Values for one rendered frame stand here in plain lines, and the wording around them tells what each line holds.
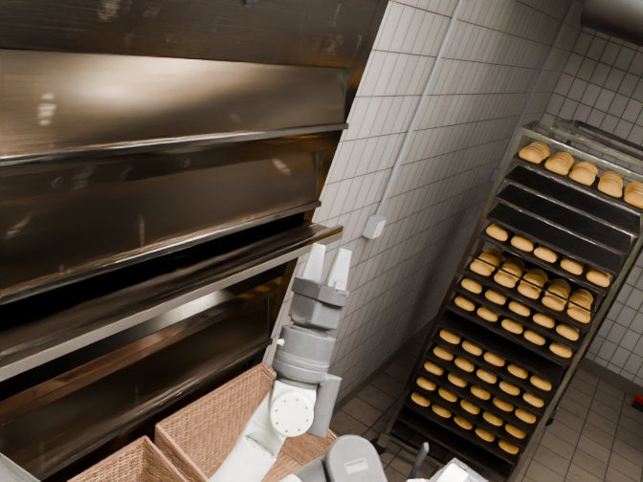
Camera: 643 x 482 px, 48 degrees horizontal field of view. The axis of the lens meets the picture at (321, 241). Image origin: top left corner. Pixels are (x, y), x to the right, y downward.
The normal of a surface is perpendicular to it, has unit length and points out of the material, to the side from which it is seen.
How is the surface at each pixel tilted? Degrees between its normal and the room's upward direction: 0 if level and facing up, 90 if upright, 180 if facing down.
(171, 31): 90
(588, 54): 90
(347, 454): 34
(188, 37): 90
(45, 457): 70
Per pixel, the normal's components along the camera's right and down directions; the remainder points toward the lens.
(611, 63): -0.46, 0.18
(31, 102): 0.89, 0.11
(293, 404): 0.11, -0.01
